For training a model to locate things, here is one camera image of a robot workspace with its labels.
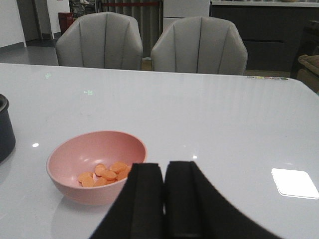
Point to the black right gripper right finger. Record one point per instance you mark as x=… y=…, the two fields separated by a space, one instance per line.
x=195 y=209

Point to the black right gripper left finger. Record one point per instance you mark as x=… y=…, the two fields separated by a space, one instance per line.
x=137 y=213

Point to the orange ham slice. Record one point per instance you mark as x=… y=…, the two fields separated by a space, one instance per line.
x=118 y=167
x=86 y=178

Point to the pink bowl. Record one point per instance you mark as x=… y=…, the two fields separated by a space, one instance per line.
x=83 y=153

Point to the dark blue saucepan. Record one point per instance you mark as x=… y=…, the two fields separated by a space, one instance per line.
x=7 y=137

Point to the right grey upholstered chair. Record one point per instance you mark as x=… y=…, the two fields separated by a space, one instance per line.
x=200 y=44

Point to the grey upholstered chair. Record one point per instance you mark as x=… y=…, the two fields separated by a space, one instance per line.
x=200 y=44
x=105 y=40

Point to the left grey upholstered chair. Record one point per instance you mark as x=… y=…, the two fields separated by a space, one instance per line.
x=105 y=40

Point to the beige cushion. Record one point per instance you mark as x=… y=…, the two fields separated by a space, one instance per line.
x=309 y=73

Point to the dark grey counter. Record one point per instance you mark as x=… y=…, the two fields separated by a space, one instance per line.
x=271 y=31

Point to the white cabinet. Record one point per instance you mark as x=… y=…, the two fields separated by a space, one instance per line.
x=176 y=9

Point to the red bin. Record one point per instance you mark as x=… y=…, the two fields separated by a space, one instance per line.
x=65 y=20

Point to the red barrier belt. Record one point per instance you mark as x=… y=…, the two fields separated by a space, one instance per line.
x=130 y=4

